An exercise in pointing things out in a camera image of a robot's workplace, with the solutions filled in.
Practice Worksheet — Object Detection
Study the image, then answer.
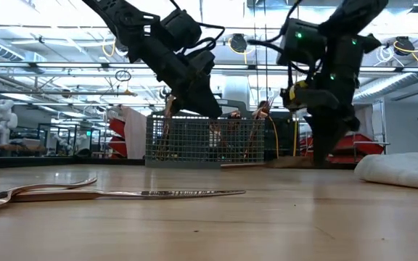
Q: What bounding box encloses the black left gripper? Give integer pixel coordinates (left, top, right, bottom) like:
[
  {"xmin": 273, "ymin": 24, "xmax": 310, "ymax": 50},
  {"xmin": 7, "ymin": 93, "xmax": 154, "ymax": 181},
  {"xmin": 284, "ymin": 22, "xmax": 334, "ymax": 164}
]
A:
[{"xmin": 127, "ymin": 34, "xmax": 224, "ymax": 119}]

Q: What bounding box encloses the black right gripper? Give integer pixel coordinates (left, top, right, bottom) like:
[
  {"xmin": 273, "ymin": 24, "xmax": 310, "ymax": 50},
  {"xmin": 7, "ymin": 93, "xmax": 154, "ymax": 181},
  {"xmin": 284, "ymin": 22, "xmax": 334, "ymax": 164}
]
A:
[{"xmin": 280, "ymin": 33, "xmax": 383, "ymax": 168}]

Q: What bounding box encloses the copper table knife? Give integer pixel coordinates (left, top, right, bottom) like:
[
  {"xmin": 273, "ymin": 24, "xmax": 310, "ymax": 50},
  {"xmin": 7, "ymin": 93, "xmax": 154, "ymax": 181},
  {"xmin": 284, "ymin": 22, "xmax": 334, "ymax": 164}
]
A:
[
  {"xmin": 0, "ymin": 188, "xmax": 247, "ymax": 204},
  {"xmin": 220, "ymin": 162, "xmax": 270, "ymax": 169},
  {"xmin": 160, "ymin": 94, "xmax": 178, "ymax": 160}
]

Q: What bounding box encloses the red plastic storage bin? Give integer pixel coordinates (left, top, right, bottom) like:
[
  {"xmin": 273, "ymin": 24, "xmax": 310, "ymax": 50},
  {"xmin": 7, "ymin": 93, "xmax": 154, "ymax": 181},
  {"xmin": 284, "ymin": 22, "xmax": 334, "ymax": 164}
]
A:
[
  {"xmin": 107, "ymin": 117, "xmax": 126, "ymax": 138},
  {"xmin": 327, "ymin": 154, "xmax": 362, "ymax": 165},
  {"xmin": 299, "ymin": 133, "xmax": 385, "ymax": 156},
  {"xmin": 109, "ymin": 139, "xmax": 128, "ymax": 159}
]

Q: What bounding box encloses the grey plastic cutlery basket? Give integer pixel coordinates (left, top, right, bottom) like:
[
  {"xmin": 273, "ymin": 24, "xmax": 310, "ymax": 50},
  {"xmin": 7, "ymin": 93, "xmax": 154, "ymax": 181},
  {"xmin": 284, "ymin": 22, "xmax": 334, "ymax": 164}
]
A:
[{"xmin": 144, "ymin": 99, "xmax": 268, "ymax": 170}]

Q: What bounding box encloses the white hanging sheet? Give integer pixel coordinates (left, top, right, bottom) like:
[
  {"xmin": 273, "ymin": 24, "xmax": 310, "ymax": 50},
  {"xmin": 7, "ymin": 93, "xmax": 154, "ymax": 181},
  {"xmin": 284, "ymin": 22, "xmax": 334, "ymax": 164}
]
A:
[{"xmin": 120, "ymin": 105, "xmax": 148, "ymax": 160}]

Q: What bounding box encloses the white plaid dish towel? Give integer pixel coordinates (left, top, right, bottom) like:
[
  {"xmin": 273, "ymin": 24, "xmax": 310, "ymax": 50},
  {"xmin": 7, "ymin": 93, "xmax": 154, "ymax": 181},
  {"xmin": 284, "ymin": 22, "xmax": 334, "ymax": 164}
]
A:
[{"xmin": 353, "ymin": 152, "xmax": 418, "ymax": 192}]

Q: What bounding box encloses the yellow cable tag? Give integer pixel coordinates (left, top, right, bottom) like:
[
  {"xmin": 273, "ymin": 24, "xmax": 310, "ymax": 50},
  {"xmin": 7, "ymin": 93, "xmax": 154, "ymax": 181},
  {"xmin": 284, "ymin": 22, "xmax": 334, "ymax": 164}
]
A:
[{"xmin": 288, "ymin": 80, "xmax": 308, "ymax": 101}]

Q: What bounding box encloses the silver ventilation duct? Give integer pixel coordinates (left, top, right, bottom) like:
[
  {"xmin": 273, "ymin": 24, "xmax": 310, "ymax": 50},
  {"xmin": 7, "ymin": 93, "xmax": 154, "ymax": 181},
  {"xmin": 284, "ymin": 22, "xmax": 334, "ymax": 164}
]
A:
[{"xmin": 352, "ymin": 70, "xmax": 418, "ymax": 104}]

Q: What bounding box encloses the black ceiling cable reel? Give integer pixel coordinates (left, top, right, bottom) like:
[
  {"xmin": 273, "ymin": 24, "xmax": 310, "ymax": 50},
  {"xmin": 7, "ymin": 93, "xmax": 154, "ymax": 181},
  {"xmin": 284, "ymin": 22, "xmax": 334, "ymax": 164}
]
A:
[
  {"xmin": 229, "ymin": 33, "xmax": 250, "ymax": 54},
  {"xmin": 393, "ymin": 36, "xmax": 417, "ymax": 56}
]

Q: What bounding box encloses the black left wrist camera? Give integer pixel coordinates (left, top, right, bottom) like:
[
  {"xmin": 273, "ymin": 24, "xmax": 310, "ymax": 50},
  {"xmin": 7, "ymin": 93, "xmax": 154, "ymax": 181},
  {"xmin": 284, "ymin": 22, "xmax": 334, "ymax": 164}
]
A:
[{"xmin": 160, "ymin": 9, "xmax": 203, "ymax": 51}]

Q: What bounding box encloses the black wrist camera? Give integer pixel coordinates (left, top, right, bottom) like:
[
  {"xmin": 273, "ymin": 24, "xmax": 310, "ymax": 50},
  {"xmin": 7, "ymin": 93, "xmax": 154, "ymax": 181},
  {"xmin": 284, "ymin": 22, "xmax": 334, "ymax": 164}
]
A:
[
  {"xmin": 160, "ymin": 9, "xmax": 203, "ymax": 51},
  {"xmin": 276, "ymin": 17, "xmax": 328, "ymax": 68}
]

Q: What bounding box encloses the black hanging ring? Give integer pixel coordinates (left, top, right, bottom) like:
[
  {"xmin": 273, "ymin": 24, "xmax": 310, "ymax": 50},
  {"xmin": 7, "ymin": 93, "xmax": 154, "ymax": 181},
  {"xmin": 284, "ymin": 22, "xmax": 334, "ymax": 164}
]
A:
[{"xmin": 114, "ymin": 69, "xmax": 133, "ymax": 83}]

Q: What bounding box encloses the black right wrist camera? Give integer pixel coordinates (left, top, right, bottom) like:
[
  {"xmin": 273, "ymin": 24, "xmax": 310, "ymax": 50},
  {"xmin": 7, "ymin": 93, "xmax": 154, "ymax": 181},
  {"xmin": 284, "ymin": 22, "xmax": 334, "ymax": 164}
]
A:
[{"xmin": 276, "ymin": 17, "xmax": 328, "ymax": 68}]

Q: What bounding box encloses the black aluminium table frame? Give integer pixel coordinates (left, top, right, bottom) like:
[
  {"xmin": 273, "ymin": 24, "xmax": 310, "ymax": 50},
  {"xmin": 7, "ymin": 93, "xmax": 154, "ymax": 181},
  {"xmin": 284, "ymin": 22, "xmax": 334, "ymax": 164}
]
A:
[{"xmin": 0, "ymin": 154, "xmax": 358, "ymax": 170}]

